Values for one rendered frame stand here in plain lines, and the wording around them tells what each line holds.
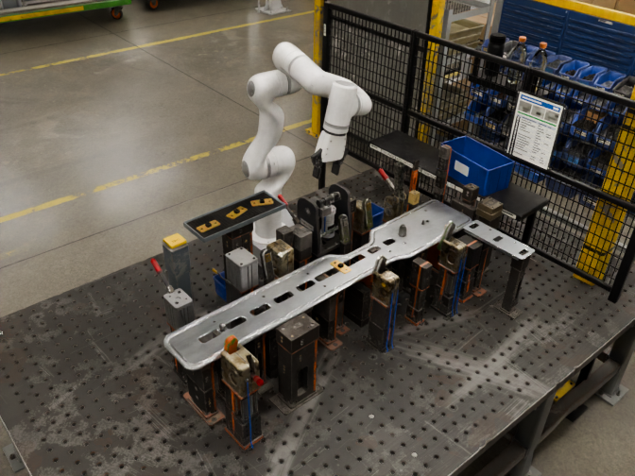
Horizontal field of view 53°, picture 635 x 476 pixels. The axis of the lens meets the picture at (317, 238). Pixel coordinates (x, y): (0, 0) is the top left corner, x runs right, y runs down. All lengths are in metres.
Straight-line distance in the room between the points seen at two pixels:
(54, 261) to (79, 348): 1.78
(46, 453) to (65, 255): 2.24
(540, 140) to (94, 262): 2.75
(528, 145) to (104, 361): 1.95
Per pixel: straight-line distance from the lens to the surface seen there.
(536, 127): 2.87
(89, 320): 2.72
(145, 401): 2.35
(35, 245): 4.52
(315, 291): 2.25
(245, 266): 2.20
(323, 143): 2.10
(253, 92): 2.42
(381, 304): 2.34
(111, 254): 4.27
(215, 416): 2.26
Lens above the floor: 2.43
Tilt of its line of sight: 35 degrees down
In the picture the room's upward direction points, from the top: 2 degrees clockwise
